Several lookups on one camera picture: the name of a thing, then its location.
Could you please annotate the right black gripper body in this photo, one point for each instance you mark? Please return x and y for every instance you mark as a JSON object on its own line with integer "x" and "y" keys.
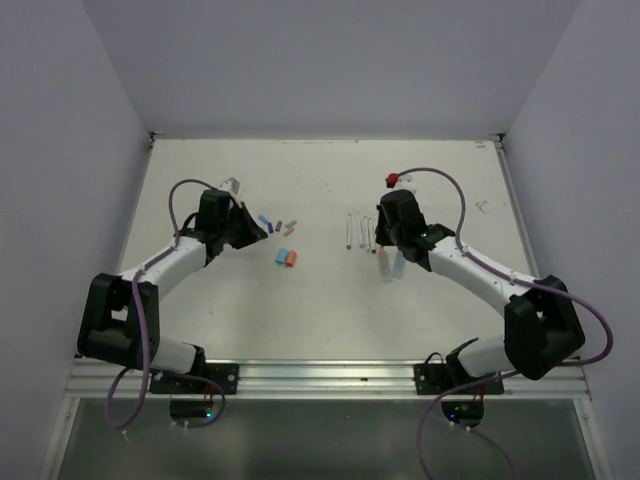
{"x": 386, "y": 233}

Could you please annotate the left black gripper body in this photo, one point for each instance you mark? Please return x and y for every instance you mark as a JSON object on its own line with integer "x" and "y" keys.
{"x": 228, "y": 226}

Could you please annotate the blue pen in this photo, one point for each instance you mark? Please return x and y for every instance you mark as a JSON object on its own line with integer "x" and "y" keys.
{"x": 371, "y": 235}

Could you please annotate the green capped pen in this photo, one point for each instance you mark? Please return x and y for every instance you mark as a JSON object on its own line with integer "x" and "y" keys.
{"x": 360, "y": 231}

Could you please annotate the light blue highlighter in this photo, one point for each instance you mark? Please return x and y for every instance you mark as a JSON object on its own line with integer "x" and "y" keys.
{"x": 399, "y": 265}

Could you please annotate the grey capped pen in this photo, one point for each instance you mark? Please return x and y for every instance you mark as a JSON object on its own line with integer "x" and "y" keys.
{"x": 348, "y": 234}

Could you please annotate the orange highlighter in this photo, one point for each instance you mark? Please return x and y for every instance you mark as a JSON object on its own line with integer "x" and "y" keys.
{"x": 384, "y": 265}

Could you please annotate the light blue highlighter cap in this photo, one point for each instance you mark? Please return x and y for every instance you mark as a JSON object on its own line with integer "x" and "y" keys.
{"x": 281, "y": 256}

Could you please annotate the orange highlighter cap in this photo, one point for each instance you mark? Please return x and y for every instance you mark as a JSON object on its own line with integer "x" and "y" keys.
{"x": 291, "y": 259}

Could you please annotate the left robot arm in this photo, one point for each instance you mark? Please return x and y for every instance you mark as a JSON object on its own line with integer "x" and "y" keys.
{"x": 121, "y": 324}

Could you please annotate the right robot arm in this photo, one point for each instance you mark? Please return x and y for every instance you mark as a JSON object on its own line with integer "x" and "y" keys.
{"x": 541, "y": 326}

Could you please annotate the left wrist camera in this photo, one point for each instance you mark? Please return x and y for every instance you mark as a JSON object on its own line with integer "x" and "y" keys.
{"x": 231, "y": 185}

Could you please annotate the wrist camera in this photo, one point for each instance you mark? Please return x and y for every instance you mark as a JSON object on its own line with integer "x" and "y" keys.
{"x": 231, "y": 185}
{"x": 396, "y": 182}

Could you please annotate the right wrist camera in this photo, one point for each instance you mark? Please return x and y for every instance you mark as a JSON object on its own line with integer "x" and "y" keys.
{"x": 396, "y": 182}

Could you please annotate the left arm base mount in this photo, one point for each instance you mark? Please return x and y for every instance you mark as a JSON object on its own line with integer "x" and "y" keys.
{"x": 198, "y": 400}

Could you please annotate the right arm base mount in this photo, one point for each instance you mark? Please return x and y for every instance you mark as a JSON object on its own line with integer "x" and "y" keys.
{"x": 438, "y": 373}

